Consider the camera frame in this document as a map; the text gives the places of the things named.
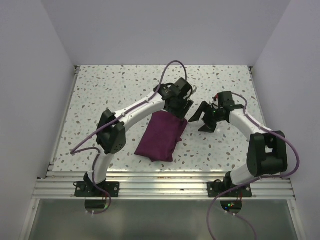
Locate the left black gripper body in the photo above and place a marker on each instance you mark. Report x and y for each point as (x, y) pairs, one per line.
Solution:
(180, 107)

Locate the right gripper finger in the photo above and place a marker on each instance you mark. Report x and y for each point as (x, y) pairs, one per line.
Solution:
(202, 109)
(208, 128)

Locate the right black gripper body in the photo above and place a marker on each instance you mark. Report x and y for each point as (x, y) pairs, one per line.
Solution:
(213, 115)

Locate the purple cloth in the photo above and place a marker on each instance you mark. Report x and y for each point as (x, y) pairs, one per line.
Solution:
(161, 136)

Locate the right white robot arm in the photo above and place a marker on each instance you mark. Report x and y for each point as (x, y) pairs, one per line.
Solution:
(267, 153)

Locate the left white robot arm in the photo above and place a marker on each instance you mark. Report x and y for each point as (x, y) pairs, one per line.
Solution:
(113, 126)

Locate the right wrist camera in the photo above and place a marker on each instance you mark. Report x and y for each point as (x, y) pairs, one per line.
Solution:
(223, 99)

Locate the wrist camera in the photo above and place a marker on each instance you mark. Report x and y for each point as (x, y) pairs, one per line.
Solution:
(223, 99)
(183, 89)

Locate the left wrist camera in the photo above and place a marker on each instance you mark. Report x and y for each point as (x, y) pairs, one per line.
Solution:
(183, 89)

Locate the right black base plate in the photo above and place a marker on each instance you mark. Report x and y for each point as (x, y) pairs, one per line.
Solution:
(218, 188)

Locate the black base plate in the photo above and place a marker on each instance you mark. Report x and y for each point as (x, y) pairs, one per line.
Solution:
(218, 188)
(82, 190)

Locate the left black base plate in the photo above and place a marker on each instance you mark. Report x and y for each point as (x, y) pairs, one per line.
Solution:
(82, 190)

